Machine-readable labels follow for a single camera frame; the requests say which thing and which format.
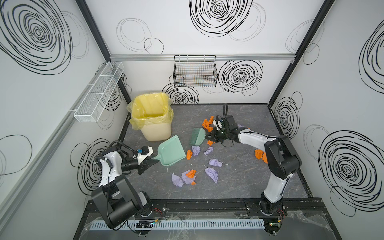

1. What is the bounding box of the purple paper under orange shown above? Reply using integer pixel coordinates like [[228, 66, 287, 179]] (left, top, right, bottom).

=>
[[182, 170, 196, 185]]

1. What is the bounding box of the orange paper scrap right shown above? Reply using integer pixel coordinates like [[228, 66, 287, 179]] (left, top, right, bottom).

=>
[[255, 149, 264, 160]]

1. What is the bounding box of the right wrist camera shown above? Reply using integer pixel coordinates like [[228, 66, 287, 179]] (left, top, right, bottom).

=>
[[214, 119, 225, 130]]

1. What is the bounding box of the white slotted cable duct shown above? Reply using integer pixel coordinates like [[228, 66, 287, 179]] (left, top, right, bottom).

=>
[[89, 218, 266, 232]]

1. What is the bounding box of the green hand brush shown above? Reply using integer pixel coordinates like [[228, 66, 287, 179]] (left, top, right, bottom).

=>
[[189, 128, 209, 146]]

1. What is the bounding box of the black wire wall basket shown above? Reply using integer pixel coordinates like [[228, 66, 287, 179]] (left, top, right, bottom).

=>
[[173, 55, 219, 88]]

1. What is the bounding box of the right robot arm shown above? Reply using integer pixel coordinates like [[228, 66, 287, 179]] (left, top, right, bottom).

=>
[[206, 104, 302, 216]]

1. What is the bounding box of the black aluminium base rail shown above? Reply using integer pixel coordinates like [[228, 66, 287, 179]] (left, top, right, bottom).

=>
[[85, 197, 326, 218]]

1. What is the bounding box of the beige plastic trash bin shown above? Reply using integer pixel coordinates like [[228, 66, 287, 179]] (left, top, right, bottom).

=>
[[140, 116, 173, 142]]

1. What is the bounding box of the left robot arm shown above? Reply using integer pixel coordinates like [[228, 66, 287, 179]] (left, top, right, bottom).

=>
[[91, 141, 157, 231]]

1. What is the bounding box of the small orange paper scrap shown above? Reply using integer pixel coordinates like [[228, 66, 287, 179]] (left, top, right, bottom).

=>
[[186, 150, 193, 160]]

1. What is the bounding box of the purple paper scrap front centre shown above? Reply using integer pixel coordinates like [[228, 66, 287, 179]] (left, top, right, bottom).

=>
[[205, 168, 219, 184]]

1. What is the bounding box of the orange paper scrap cluster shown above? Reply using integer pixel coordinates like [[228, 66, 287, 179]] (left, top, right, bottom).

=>
[[202, 116, 214, 132]]

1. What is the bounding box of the orange paper scrap front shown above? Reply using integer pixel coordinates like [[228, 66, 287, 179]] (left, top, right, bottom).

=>
[[186, 170, 197, 179]]

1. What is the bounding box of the yellow plastic bin liner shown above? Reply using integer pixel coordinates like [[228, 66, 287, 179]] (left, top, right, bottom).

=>
[[127, 92, 174, 130]]

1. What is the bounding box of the green plastic dustpan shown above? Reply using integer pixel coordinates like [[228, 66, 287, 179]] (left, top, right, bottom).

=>
[[152, 135, 186, 167]]

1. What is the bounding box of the long purple paper scrap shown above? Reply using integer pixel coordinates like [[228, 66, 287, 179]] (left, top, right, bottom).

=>
[[191, 146, 201, 156]]

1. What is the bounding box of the purple paper scrap near left gripper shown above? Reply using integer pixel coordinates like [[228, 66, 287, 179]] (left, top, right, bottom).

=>
[[204, 146, 214, 155]]

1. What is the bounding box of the purple paper scrap front left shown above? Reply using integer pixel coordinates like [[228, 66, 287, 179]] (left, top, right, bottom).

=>
[[172, 174, 184, 188]]

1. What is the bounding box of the orange paper scrap under right arm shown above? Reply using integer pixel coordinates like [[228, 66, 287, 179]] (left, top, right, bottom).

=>
[[262, 153, 268, 164]]

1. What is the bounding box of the white wire wall shelf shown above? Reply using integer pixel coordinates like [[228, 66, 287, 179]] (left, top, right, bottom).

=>
[[74, 62, 124, 123]]

